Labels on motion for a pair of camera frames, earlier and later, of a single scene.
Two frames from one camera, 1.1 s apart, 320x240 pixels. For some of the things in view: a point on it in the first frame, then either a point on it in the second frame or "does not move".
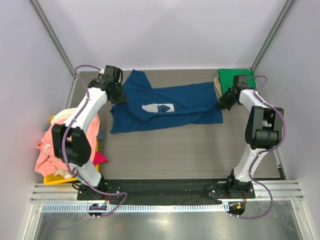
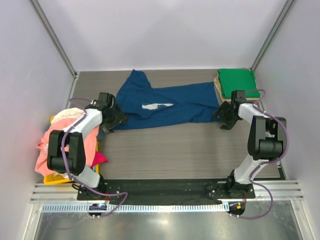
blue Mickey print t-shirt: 147,107 does not move
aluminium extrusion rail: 66,193 does not move
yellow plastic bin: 50,179 does not move
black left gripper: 121,99 -> 119,117
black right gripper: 222,103 -> 228,124
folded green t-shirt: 226,78 does not move
